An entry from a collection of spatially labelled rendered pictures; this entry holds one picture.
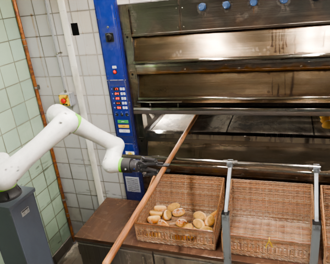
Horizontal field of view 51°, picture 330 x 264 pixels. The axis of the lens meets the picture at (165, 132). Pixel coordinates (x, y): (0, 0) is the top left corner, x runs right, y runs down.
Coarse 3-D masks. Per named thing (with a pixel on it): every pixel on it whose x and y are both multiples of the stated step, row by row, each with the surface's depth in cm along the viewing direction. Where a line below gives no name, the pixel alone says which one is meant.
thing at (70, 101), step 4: (68, 92) 268; (72, 92) 268; (60, 96) 266; (64, 96) 265; (68, 96) 264; (72, 96) 268; (60, 100) 267; (68, 100) 265; (72, 100) 268; (64, 104) 268; (68, 104) 266; (72, 104) 268
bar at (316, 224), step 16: (160, 160) 224; (176, 160) 220; (192, 160) 216; (208, 160) 213; (224, 160) 210; (240, 160) 208; (224, 208) 200; (224, 224) 200; (320, 224) 181; (224, 240) 204; (224, 256) 209
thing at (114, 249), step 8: (192, 120) 267; (184, 136) 242; (176, 152) 222; (168, 160) 210; (160, 176) 194; (152, 184) 185; (152, 192) 182; (144, 200) 172; (136, 208) 166; (136, 216) 162; (128, 224) 156; (128, 232) 153; (120, 240) 146; (112, 248) 142; (112, 256) 139
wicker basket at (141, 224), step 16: (176, 176) 265; (192, 176) 261; (160, 192) 271; (176, 192) 267; (192, 192) 263; (208, 192) 259; (224, 192) 255; (144, 208) 250; (192, 208) 265; (208, 208) 260; (144, 224) 232; (192, 224) 249; (144, 240) 238; (160, 240) 234; (176, 240) 230; (192, 240) 233; (208, 240) 232
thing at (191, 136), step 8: (152, 136) 262; (160, 136) 260; (168, 136) 258; (176, 136) 256; (192, 136) 252; (200, 136) 250; (208, 136) 248; (216, 136) 246; (224, 136) 244; (232, 136) 242; (240, 136) 240; (248, 136) 238; (256, 136) 236; (264, 136) 235; (272, 136) 233; (280, 136) 232; (288, 136) 231; (296, 136) 229; (304, 136) 228; (312, 136) 227; (320, 136) 226; (328, 136) 224
